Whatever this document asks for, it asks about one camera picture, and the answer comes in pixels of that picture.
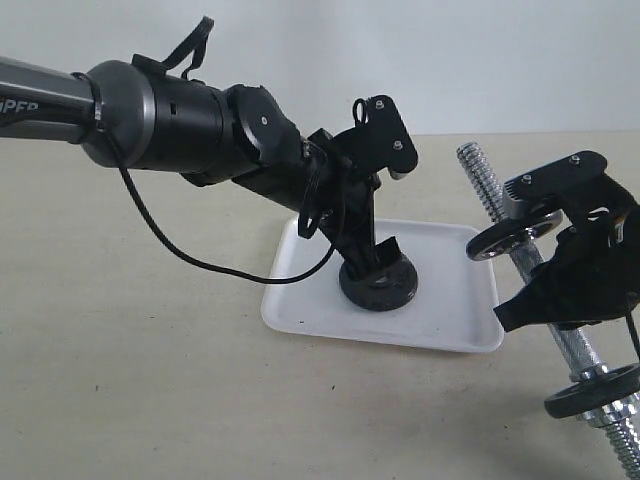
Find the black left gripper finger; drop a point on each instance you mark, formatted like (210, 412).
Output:
(387, 255)
(360, 258)

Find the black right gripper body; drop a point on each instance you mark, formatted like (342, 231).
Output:
(593, 274)

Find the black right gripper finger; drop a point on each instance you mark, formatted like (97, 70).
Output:
(525, 305)

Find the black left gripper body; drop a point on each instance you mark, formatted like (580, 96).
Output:
(338, 195)

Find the chrome threaded dumbbell bar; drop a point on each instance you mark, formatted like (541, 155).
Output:
(583, 361)

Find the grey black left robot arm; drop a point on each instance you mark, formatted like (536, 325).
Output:
(135, 116)

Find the white rectangular plastic tray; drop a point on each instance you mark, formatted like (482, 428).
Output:
(452, 309)

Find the chrome star collar nut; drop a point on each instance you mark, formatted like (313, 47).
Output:
(612, 413)

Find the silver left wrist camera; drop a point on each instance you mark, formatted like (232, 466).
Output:
(378, 140)

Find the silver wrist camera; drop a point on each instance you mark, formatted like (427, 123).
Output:
(532, 190)
(378, 140)

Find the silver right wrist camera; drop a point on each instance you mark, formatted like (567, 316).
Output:
(532, 190)

